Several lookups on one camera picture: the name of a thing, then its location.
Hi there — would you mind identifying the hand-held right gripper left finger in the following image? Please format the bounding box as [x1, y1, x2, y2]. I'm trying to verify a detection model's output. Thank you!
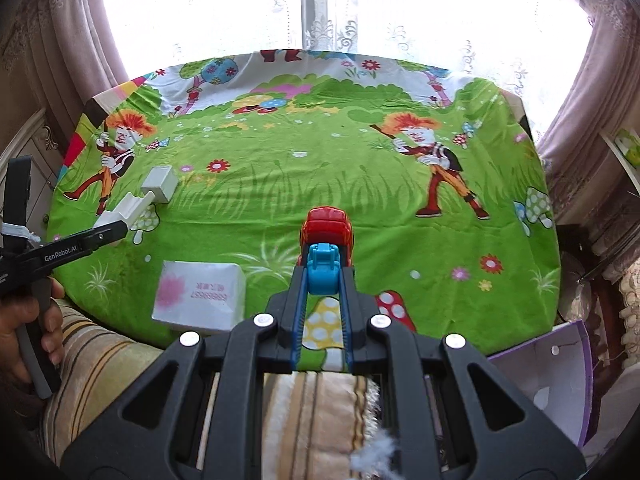
[61, 266, 307, 480]

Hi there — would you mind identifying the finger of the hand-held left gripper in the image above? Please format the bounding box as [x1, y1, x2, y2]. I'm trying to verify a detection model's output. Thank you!
[82, 222, 129, 254]

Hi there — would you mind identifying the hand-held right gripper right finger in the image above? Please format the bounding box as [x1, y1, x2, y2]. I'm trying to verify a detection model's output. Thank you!
[339, 267, 587, 480]

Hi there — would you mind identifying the white tray box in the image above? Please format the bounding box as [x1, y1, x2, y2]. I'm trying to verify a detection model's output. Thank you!
[92, 191, 156, 233]

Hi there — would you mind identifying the red and blue toy car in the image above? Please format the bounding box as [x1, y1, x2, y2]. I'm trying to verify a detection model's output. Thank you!
[297, 206, 357, 297]

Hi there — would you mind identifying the purple cardboard box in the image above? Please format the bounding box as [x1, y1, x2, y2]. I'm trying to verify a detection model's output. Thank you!
[487, 320, 593, 448]

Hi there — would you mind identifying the person's left hand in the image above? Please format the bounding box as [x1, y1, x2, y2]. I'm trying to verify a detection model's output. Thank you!
[0, 279, 66, 387]

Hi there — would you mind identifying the small white box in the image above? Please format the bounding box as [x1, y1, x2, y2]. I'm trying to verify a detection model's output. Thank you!
[141, 165, 178, 204]

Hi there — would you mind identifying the white box with pink flower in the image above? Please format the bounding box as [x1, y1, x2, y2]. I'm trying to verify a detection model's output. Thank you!
[151, 260, 247, 333]

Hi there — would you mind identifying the ornate white dresser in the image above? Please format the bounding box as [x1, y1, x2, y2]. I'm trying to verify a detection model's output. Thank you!
[0, 107, 76, 221]

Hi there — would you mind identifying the cartoon printed tablecloth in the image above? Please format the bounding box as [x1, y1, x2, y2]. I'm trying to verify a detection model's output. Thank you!
[50, 49, 561, 361]

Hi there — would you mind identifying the pink curtain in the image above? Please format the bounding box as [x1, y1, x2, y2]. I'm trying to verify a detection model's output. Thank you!
[537, 0, 640, 226]
[0, 0, 132, 126]

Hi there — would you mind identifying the white shelf board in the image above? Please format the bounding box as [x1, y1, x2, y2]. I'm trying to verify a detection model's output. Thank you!
[597, 132, 640, 196]

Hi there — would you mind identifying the white lace curtain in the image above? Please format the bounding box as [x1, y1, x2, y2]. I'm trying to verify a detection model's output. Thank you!
[100, 0, 596, 136]

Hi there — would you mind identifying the green packet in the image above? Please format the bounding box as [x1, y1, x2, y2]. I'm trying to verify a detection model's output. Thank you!
[615, 127, 640, 168]

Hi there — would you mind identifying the white window frame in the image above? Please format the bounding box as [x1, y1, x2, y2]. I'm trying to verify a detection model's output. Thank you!
[299, 0, 315, 51]

